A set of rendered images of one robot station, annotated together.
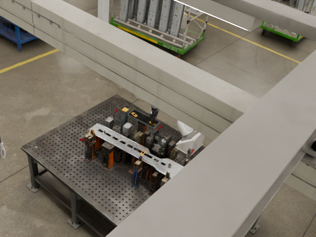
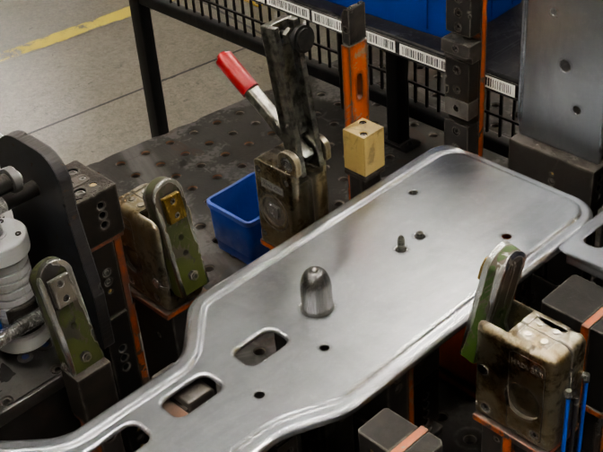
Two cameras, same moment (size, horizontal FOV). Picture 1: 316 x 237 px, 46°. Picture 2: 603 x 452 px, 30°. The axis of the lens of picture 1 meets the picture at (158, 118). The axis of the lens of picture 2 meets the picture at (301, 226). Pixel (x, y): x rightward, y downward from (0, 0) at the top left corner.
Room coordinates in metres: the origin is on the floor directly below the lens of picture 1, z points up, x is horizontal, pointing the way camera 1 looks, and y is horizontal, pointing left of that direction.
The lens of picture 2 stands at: (2.46, 0.60, 1.72)
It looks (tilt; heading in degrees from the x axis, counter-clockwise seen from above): 36 degrees down; 292
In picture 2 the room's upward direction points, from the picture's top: 5 degrees counter-clockwise
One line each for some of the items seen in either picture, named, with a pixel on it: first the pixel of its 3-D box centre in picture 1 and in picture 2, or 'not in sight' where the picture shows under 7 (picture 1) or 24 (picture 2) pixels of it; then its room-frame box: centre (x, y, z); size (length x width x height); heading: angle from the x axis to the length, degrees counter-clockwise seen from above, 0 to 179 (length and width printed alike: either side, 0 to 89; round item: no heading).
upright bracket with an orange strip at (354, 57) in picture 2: not in sight; (360, 194); (2.81, -0.47, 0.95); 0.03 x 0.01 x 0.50; 64
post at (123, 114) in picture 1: (123, 124); not in sight; (3.44, 0.40, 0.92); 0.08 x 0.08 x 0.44; 64
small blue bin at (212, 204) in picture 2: not in sight; (255, 221); (3.04, -0.65, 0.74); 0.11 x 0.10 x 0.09; 64
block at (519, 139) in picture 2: not in sight; (549, 251); (2.59, -0.54, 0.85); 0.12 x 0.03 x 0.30; 154
